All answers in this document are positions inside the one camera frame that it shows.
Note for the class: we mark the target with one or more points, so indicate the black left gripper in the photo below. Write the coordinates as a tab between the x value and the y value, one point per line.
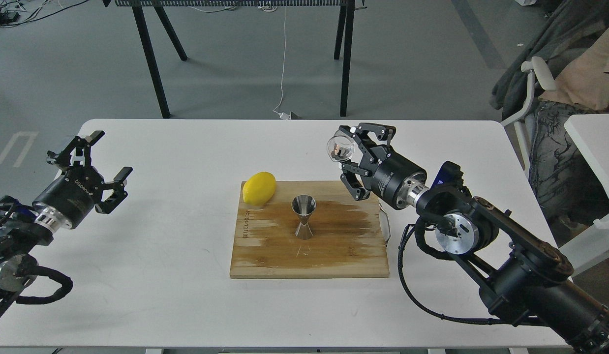
67	201

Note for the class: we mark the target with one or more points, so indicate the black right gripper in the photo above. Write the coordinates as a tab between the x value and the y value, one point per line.
384	172

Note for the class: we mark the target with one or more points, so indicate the small clear glass cup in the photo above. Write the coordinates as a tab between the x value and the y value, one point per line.
340	148

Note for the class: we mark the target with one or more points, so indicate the steel double jigger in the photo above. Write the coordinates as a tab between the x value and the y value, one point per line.
303	206

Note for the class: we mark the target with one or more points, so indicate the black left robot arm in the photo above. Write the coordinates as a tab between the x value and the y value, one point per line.
22	279

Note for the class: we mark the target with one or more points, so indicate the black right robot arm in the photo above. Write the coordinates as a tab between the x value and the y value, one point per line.
522	279

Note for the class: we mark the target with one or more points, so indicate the wooden cutting board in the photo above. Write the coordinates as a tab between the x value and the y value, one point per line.
347	241

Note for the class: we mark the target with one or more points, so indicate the yellow lemon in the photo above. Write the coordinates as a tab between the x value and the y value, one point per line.
259	189

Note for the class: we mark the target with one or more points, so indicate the black metal background table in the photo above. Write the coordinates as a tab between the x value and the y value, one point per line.
186	46

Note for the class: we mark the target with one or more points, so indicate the white office chair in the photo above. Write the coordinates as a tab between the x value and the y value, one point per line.
537	73

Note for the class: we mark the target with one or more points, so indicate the person in tan shirt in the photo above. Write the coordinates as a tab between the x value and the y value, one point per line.
561	179

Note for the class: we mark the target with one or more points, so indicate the white side table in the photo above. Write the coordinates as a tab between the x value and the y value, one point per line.
590	134

